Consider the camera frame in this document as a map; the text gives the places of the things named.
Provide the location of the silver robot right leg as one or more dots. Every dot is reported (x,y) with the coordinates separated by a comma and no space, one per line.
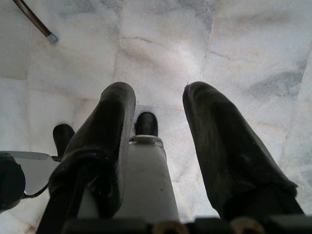
(146,180)

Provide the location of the brown chair leg grey cap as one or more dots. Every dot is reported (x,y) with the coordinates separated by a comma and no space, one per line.
(36,22)

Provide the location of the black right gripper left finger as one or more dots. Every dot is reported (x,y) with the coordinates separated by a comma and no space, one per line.
(97,146)

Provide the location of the black robot right foot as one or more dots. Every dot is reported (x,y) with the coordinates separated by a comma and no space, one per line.
(146,124)

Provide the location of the black robot foot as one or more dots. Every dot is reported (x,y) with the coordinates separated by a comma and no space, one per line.
(146,124)
(62,137)

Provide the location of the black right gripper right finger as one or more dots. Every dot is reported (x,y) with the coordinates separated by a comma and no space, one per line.
(224,151)

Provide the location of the black robot left foot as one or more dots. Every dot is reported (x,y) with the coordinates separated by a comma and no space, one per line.
(62,137)

